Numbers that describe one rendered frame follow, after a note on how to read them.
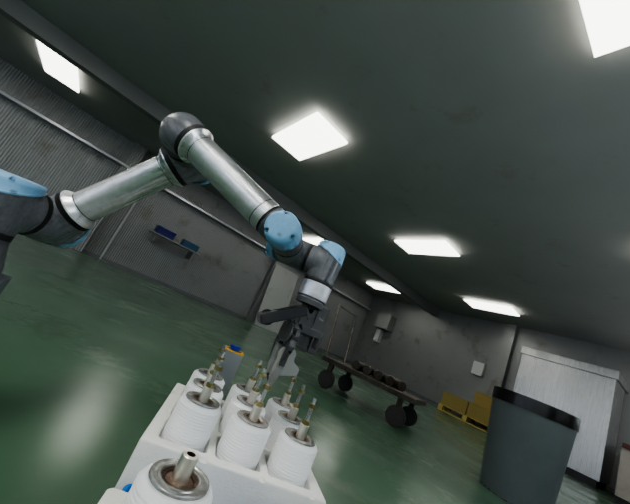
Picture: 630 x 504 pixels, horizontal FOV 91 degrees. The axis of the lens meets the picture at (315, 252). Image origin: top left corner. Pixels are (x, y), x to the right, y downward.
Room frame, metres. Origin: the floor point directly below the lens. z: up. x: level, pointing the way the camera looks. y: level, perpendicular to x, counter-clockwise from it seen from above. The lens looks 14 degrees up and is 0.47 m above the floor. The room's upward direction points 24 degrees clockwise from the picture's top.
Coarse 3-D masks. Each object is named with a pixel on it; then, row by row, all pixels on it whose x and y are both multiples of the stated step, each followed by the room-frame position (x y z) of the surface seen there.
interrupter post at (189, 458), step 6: (186, 450) 0.45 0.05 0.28; (192, 450) 0.45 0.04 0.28; (180, 456) 0.44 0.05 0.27; (186, 456) 0.43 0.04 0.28; (192, 456) 0.45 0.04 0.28; (198, 456) 0.44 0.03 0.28; (180, 462) 0.43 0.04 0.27; (186, 462) 0.43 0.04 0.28; (192, 462) 0.43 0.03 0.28; (180, 468) 0.43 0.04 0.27; (186, 468) 0.43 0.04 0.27; (192, 468) 0.44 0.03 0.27; (174, 474) 0.44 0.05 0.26; (180, 474) 0.43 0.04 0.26; (186, 474) 0.43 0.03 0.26; (174, 480) 0.43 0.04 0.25; (180, 480) 0.43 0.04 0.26; (186, 480) 0.44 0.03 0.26
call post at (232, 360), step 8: (232, 352) 1.12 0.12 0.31; (224, 360) 1.11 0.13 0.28; (232, 360) 1.12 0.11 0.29; (240, 360) 1.12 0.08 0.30; (224, 368) 1.12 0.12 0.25; (232, 368) 1.12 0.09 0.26; (224, 376) 1.12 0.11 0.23; (232, 376) 1.12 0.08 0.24; (224, 384) 1.12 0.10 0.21; (224, 392) 1.12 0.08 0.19
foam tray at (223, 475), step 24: (168, 408) 0.83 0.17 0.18; (144, 432) 0.68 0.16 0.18; (216, 432) 0.81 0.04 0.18; (144, 456) 0.66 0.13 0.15; (168, 456) 0.66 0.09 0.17; (264, 456) 0.80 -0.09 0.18; (120, 480) 0.65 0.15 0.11; (216, 480) 0.68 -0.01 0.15; (240, 480) 0.69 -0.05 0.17; (264, 480) 0.70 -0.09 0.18; (312, 480) 0.79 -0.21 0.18
